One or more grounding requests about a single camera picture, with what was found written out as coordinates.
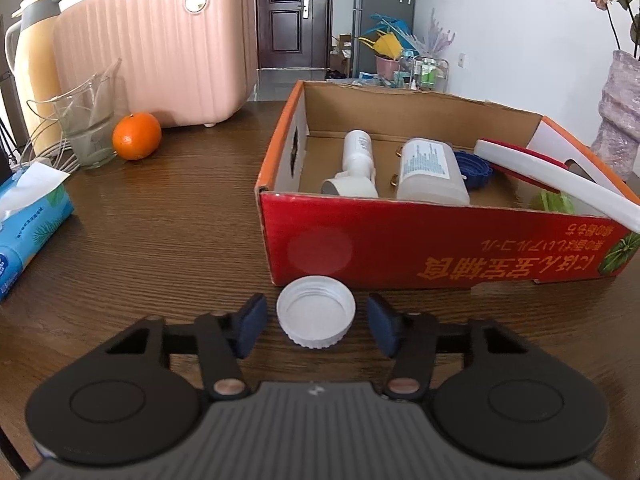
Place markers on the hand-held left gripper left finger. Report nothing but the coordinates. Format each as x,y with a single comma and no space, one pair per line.
250,322

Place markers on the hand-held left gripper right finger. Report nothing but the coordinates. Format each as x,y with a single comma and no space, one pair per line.
382,325

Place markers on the white bottle cap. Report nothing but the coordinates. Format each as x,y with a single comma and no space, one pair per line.
315,310

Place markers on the red cardboard box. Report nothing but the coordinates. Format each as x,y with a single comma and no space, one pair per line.
400,240

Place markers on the small white tube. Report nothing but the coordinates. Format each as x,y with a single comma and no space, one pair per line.
330,186

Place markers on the clear plastic container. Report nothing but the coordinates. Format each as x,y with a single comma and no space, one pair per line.
430,170

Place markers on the white spray bottle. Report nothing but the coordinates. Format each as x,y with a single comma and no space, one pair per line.
357,150

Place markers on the blue ribbed cap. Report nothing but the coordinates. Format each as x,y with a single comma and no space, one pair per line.
477,170

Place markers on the green transparent bottle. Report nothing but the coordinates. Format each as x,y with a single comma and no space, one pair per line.
557,202

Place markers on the orange fruit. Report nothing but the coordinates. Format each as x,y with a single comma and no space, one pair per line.
136,136

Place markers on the blue tissue pack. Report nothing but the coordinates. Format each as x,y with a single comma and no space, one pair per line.
30,225

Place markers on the clear glass cup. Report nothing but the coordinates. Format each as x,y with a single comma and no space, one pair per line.
92,135

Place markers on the metal rack with bottles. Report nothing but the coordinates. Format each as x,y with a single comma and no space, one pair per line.
427,75

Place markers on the pink plastic bucket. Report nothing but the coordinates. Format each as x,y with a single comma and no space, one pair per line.
387,67

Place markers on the small brown carton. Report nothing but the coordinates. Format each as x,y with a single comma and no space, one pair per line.
342,55

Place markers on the blue and yellow bundle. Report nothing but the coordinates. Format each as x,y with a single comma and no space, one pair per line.
387,40

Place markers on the pink hard suitcase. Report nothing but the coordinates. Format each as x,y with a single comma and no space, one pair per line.
160,45

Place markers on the pale purple dried stems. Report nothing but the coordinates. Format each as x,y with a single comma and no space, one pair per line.
435,35

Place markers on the dark brown entrance door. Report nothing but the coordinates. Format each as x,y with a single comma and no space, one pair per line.
290,25

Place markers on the pale purple ceramic vase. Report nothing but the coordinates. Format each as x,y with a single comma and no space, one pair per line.
620,120

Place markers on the yellow thermos jug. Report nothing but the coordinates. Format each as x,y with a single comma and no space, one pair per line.
30,60

